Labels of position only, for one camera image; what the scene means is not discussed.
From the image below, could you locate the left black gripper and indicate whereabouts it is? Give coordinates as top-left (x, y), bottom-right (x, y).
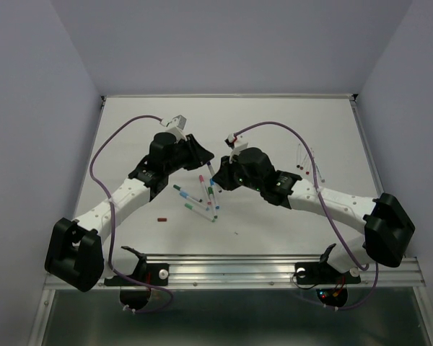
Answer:
top-left (165, 134), bottom-right (214, 174)

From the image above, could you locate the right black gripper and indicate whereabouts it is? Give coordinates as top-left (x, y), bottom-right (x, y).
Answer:
top-left (211, 151), bottom-right (263, 192)

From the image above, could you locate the purple cap marker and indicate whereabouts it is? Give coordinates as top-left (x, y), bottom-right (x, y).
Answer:
top-left (206, 161), bottom-right (222, 193)

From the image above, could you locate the dark red cap marker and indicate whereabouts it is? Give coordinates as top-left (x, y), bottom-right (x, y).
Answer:
top-left (300, 148), bottom-right (312, 171)

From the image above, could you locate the grey cap marker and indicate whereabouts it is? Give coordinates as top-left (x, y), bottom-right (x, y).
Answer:
top-left (310, 147), bottom-right (325, 183)

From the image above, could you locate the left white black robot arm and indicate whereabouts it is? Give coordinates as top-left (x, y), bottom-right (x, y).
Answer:
top-left (44, 132), bottom-right (214, 292)

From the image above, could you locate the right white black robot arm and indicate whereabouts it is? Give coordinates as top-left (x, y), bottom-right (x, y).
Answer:
top-left (212, 148), bottom-right (415, 281)

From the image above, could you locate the pink cap marker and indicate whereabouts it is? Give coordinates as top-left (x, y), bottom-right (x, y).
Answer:
top-left (198, 174), bottom-right (211, 205)

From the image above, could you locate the dark green cap marker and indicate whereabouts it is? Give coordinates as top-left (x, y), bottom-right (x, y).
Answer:
top-left (173, 185), bottom-right (203, 203)

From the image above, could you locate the light blue cap marker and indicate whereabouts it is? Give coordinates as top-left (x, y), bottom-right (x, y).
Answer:
top-left (179, 191), bottom-right (210, 211)

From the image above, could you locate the teal green cap marker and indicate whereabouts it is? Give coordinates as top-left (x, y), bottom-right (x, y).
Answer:
top-left (185, 203), bottom-right (215, 222)

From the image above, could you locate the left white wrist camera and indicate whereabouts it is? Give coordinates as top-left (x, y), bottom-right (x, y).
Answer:
top-left (159, 115), bottom-right (187, 141)

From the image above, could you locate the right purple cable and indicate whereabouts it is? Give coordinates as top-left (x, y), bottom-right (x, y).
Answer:
top-left (234, 121), bottom-right (380, 313)

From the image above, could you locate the purple cable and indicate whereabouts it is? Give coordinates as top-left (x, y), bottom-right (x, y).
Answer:
top-left (234, 121), bottom-right (380, 313)
top-left (89, 115), bottom-right (174, 314)

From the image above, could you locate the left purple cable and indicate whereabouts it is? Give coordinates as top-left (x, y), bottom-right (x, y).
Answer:
top-left (89, 115), bottom-right (174, 314)

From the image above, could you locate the aluminium right side rail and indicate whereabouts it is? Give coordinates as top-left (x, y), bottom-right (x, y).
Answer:
top-left (349, 93), bottom-right (407, 256)

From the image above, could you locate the aluminium rail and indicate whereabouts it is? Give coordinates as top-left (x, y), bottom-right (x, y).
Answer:
top-left (43, 256), bottom-right (427, 289)
top-left (349, 93), bottom-right (407, 256)

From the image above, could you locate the aluminium front rail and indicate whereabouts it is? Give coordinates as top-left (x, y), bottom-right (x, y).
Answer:
top-left (43, 256), bottom-right (427, 289)

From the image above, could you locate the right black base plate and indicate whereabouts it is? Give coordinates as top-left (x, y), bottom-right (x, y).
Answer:
top-left (292, 262), bottom-right (361, 308)

